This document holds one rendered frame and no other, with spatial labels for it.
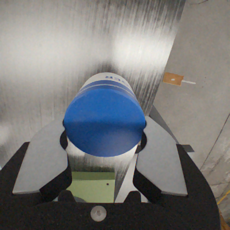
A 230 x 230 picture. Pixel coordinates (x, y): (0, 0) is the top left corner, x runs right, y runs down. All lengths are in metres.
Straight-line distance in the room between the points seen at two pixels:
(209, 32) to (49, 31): 1.26
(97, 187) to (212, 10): 1.43
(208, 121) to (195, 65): 0.68
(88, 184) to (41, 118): 0.26
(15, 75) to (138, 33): 0.29
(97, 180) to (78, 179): 0.06
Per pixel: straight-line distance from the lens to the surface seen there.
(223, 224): 4.21
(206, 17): 1.38
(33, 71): 0.34
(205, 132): 1.78
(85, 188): 0.51
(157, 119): 0.66
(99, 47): 0.29
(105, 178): 0.46
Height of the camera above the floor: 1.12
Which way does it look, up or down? 61 degrees down
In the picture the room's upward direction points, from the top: 176 degrees clockwise
